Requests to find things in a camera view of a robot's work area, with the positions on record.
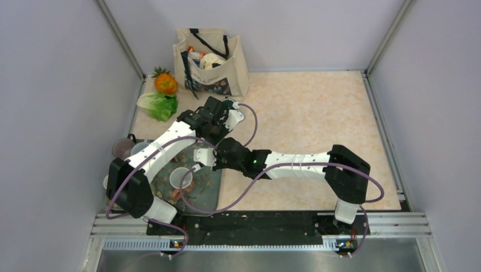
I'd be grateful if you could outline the pink mug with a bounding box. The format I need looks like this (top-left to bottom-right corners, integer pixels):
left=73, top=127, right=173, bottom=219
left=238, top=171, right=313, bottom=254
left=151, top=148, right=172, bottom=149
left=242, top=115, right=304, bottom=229
left=169, top=167, right=195, bottom=202

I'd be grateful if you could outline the blue grey textured mug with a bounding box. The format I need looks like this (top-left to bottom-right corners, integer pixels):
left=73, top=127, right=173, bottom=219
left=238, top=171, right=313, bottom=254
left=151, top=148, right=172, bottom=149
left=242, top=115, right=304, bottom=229
left=130, top=142, right=149, bottom=156

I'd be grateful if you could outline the purple mug black handle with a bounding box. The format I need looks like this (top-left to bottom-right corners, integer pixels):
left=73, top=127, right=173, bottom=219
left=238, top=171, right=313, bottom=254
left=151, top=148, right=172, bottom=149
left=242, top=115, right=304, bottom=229
left=112, top=133, right=137, bottom=160

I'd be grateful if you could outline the dark green mug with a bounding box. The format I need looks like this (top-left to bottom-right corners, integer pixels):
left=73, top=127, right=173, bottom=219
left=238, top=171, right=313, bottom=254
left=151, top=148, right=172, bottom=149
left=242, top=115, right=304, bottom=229
left=221, top=98, right=239, bottom=110

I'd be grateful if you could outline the white printed text mug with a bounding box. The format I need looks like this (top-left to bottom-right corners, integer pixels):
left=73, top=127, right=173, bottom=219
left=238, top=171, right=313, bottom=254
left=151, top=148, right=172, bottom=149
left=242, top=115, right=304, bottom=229
left=103, top=175, right=108, bottom=189

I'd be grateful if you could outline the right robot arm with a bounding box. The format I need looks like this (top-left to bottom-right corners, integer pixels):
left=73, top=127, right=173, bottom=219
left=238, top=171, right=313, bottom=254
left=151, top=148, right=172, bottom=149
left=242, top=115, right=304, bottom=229
left=213, top=138, right=371, bottom=233

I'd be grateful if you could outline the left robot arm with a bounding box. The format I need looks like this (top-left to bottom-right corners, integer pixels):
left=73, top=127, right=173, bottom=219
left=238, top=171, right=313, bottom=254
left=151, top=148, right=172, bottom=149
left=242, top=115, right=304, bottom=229
left=104, top=96, right=244, bottom=234

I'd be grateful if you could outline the green toy lettuce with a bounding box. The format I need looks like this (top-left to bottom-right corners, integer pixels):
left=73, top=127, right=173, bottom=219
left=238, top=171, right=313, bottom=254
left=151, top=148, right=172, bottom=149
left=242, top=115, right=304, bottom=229
left=137, top=92, right=178, bottom=122

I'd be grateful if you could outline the teal floral tray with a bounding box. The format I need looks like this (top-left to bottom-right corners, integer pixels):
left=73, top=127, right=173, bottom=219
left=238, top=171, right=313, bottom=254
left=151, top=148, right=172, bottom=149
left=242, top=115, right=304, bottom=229
left=151, top=142, right=222, bottom=215

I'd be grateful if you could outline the orange toy pineapple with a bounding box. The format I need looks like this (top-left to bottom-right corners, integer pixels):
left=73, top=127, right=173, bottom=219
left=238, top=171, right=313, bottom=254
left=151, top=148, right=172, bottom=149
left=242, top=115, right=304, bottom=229
left=152, top=66, right=178, bottom=95

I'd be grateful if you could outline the canvas tote bag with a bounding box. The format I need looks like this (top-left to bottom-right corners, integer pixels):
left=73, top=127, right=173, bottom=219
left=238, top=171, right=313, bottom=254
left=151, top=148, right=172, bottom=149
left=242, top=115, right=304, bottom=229
left=173, top=28, right=249, bottom=100

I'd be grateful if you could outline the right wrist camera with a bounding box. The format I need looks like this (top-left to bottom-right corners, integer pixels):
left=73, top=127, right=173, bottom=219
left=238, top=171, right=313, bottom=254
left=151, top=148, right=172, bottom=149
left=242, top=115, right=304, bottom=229
left=193, top=148, right=216, bottom=172

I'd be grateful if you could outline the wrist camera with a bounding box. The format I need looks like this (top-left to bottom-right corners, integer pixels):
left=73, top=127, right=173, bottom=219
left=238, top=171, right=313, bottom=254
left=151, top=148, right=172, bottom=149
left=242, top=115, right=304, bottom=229
left=225, top=104, right=245, bottom=131
left=193, top=148, right=216, bottom=172

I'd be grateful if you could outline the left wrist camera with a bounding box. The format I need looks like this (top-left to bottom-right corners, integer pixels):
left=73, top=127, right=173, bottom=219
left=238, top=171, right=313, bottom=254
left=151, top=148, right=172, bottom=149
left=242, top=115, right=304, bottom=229
left=225, top=104, right=245, bottom=131

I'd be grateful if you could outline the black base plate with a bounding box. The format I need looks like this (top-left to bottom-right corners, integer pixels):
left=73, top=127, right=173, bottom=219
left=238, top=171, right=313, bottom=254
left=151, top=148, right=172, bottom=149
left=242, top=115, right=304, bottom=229
left=146, top=211, right=370, bottom=246

